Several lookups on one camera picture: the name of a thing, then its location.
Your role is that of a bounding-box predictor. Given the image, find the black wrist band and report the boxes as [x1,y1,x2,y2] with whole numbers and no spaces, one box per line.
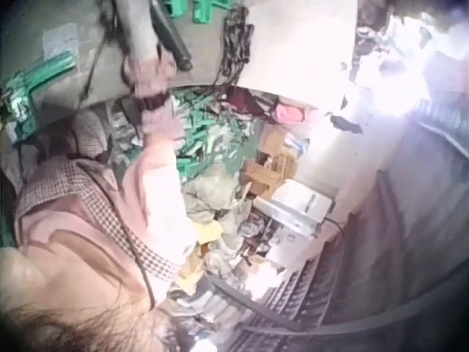
[136,92,172,114]

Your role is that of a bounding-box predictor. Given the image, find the white box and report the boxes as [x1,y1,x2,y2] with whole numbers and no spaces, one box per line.
[270,178,335,229]

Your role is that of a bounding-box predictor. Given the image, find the person's right hand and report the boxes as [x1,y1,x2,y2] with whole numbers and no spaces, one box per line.
[109,0,163,62]

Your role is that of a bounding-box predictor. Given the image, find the black tool cable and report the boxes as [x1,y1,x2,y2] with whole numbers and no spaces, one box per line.
[78,20,115,108]

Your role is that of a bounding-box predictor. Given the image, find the heap of beige cloth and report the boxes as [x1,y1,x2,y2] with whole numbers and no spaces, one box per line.
[182,175,254,229]

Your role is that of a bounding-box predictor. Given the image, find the red pink cloth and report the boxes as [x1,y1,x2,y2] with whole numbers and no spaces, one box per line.
[226,87,309,125]

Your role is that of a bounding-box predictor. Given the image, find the clear tape piece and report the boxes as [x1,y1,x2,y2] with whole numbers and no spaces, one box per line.
[41,23,81,60]

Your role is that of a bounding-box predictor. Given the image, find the heap of green plastic parts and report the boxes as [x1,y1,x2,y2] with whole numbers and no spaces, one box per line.
[160,0,229,26]

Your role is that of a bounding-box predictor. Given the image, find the bundle of black cables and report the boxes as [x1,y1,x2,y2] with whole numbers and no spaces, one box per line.
[217,6,256,93]

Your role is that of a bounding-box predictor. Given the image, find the cardboard boxes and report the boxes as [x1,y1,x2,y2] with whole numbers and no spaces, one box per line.
[240,128,295,199]

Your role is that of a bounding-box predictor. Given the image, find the crate of green plastic parts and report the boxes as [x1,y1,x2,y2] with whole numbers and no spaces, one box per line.
[171,91,258,177]

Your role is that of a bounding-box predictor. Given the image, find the thick black hose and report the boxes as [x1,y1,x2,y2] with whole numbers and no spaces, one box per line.
[204,274,469,328]

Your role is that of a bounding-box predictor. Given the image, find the yellow cloth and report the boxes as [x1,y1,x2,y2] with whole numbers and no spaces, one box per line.
[178,219,225,294]

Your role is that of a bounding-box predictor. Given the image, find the black cylindrical power tool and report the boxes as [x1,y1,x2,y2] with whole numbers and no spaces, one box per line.
[151,6,194,73]

